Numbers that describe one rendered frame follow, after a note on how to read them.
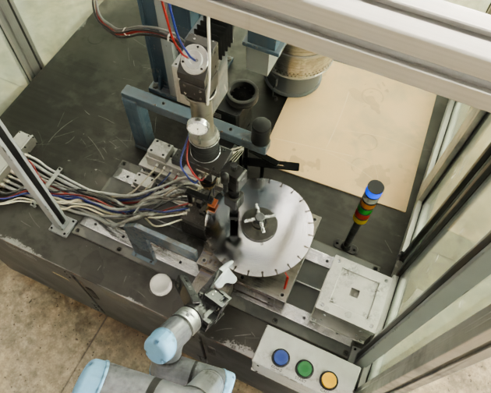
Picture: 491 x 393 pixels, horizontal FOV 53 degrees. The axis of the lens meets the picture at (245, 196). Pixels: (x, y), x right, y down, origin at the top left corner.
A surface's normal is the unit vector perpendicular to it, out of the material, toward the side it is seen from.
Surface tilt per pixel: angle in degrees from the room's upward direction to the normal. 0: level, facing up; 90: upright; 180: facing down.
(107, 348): 0
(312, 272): 0
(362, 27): 90
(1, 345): 0
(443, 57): 90
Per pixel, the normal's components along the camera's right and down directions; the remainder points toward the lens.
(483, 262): -0.42, 0.79
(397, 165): 0.02, -0.48
